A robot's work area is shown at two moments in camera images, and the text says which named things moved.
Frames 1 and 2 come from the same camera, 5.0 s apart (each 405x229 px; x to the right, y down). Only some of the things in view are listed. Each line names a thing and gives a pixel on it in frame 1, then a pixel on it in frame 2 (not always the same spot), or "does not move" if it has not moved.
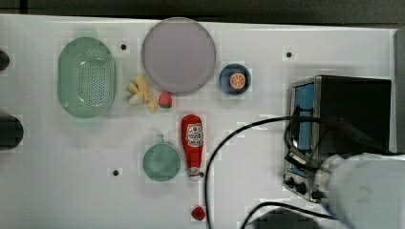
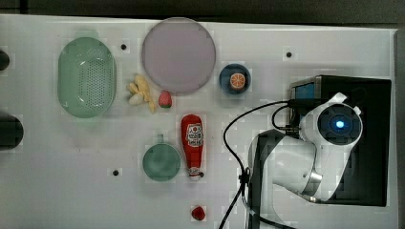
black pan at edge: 11,131 does not move
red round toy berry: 198,213 does not move
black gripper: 301,159 to 306,103
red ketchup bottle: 192,138 does not move
